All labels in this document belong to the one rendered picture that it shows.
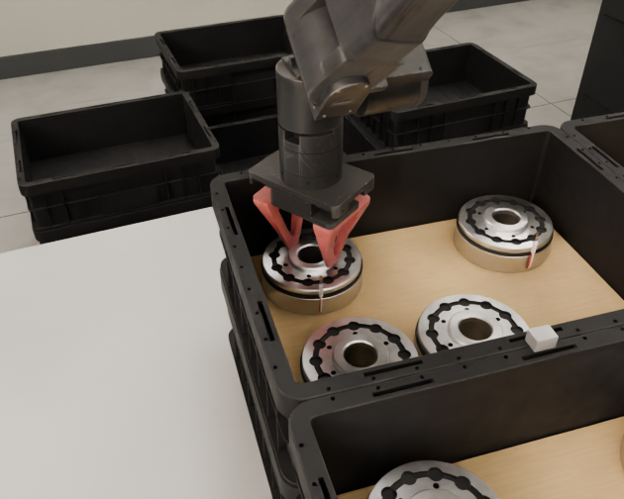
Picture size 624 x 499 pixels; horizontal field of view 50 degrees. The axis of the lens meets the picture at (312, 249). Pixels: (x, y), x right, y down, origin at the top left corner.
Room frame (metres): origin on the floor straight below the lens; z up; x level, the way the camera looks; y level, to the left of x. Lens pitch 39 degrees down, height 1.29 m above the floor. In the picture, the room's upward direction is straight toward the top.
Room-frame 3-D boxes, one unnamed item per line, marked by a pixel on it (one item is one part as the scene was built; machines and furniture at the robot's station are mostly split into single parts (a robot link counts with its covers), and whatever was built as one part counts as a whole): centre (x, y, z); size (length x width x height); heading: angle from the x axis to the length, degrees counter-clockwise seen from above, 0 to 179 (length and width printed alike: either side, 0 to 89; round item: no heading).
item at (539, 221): (0.59, -0.21, 0.86); 0.10 x 0.10 x 0.01
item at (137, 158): (1.28, 0.43, 0.37); 0.40 x 0.30 x 0.45; 112
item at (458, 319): (0.42, -0.15, 0.86); 0.05 x 0.05 x 0.01
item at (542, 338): (0.34, -0.17, 0.94); 0.02 x 0.01 x 0.01; 107
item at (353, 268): (0.53, 0.00, 0.86); 0.10 x 0.10 x 0.01
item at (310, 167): (0.53, 0.00, 0.98); 0.10 x 0.07 x 0.07; 54
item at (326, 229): (0.52, -0.01, 0.91); 0.07 x 0.07 x 0.09; 53
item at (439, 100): (1.58, -0.31, 0.37); 0.40 x 0.30 x 0.45; 112
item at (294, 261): (0.53, 0.00, 0.86); 0.05 x 0.05 x 0.01
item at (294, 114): (0.53, 0.00, 1.04); 0.07 x 0.06 x 0.07; 111
